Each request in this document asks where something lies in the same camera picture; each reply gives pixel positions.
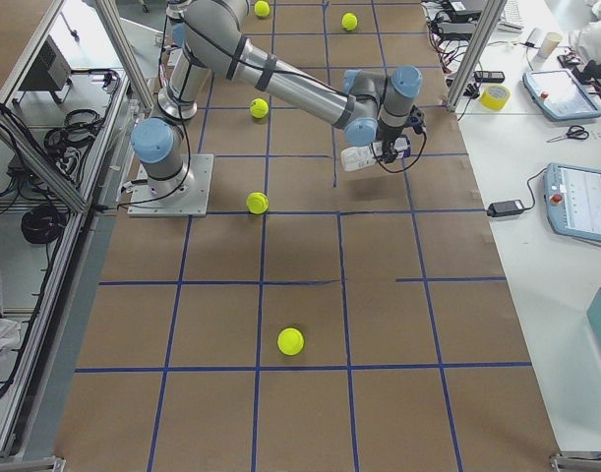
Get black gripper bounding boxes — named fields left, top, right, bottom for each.
left=377, top=127, right=411, bottom=162

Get white tennis ball can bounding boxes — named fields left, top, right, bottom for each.
left=339, top=136, right=411, bottom=172

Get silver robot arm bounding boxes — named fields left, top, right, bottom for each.
left=132, top=1, right=426, bottom=198

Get front Roland Garros tennis ball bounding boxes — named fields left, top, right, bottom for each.
left=341, top=12, right=358, bottom=31

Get tennis ball near can side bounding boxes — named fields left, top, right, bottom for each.
left=249, top=97, right=270, bottom=119

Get middle back tennis ball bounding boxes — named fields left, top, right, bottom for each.
left=245, top=192, right=269, bottom=214

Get tennis ball near base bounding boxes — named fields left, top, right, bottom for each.
left=276, top=327, right=305, bottom=356

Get yellow tape roll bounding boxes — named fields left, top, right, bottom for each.
left=480, top=85, right=511, bottom=111

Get black power adapter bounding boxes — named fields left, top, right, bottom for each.
left=486, top=200, right=525, bottom=218

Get far blue teach pendant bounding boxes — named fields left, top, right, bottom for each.
left=522, top=69, right=601, bottom=121

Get blue teach pendant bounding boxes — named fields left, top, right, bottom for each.
left=543, top=163, right=601, bottom=243
left=522, top=69, right=601, bottom=121

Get scissors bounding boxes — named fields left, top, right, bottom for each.
left=547, top=125, right=589, bottom=144

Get paper cup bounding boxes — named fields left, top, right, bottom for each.
left=537, top=31, right=563, bottom=59

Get near blue teach pendant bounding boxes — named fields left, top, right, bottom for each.
left=543, top=163, right=601, bottom=243

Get aluminium frame post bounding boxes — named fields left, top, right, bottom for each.
left=446, top=0, right=507, bottom=112

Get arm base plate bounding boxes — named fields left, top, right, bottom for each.
left=127, top=153, right=214, bottom=217

